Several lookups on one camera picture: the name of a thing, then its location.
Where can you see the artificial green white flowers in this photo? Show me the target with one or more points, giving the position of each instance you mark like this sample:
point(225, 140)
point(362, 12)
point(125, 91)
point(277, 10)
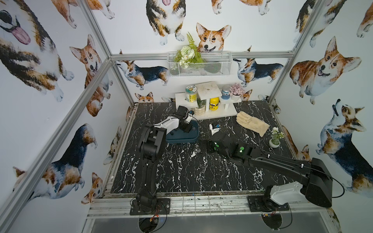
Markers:
point(188, 56)

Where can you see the small potted white flower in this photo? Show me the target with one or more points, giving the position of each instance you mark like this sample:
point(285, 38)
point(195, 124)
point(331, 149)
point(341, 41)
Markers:
point(276, 136)

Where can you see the pink flower pot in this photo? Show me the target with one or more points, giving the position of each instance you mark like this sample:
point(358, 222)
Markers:
point(235, 91)

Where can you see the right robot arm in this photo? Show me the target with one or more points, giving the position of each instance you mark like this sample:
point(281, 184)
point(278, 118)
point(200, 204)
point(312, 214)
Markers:
point(312, 180)

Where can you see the yellow can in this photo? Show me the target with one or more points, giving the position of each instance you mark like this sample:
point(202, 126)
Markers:
point(214, 104)

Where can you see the teal plastic storage box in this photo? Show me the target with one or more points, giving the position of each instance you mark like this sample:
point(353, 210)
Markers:
point(178, 136)

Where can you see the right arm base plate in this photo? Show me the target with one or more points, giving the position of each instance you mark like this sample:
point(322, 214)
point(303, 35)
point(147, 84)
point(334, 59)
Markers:
point(265, 205)

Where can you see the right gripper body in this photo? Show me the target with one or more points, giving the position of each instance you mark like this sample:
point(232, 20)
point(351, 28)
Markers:
point(215, 142)

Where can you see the green label tin can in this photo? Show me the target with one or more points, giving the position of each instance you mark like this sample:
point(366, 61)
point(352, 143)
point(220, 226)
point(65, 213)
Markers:
point(191, 93)

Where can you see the white wire wall basket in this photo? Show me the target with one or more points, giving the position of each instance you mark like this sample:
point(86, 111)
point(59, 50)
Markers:
point(214, 64)

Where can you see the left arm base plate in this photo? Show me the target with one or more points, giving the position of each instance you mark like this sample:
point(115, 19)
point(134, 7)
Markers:
point(157, 206)

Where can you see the woven pot green plant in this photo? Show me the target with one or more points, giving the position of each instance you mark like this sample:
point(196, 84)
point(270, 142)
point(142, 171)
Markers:
point(201, 107)

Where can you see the black hex nut cluster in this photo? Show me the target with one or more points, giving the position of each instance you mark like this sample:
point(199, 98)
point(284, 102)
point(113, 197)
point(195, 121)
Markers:
point(197, 150)

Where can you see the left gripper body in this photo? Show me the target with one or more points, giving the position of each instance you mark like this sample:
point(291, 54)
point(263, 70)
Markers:
point(186, 123)

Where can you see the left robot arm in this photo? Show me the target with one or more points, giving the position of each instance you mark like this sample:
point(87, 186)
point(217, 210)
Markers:
point(151, 147)

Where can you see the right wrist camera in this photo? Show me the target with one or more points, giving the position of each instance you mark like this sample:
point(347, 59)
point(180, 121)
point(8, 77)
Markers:
point(214, 128)

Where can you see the white tiered display shelf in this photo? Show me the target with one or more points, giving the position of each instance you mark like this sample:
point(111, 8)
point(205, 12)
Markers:
point(206, 92)

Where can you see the beige work glove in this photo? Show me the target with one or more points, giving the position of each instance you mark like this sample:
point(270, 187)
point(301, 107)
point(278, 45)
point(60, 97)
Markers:
point(252, 123)

